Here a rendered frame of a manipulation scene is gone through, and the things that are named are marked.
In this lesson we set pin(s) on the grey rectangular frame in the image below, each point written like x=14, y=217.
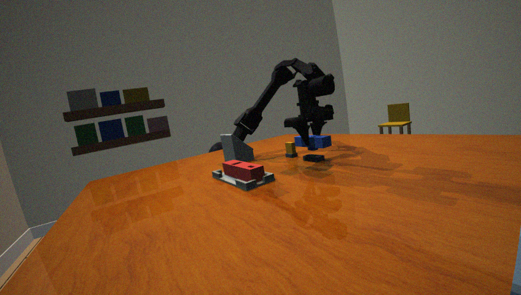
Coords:
x=313, y=158

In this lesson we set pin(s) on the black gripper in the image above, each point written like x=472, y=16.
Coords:
x=300, y=122

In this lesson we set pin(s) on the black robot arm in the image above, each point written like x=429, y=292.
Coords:
x=316, y=84

